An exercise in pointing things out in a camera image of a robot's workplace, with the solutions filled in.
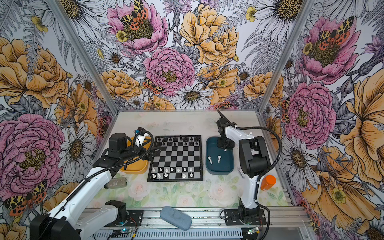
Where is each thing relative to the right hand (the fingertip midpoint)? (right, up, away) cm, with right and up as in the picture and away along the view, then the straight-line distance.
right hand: (225, 150), depth 96 cm
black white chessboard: (-29, -4, -4) cm, 29 cm away
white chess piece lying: (-11, -4, -2) cm, 12 cm away
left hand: (-41, +4, -17) cm, 44 cm away
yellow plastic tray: (-51, -7, -11) cm, 52 cm away
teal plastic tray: (0, -8, -4) cm, 9 cm away
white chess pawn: (-5, -4, -2) cm, 6 cm away
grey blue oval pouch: (-28, -28, -24) cm, 46 cm away
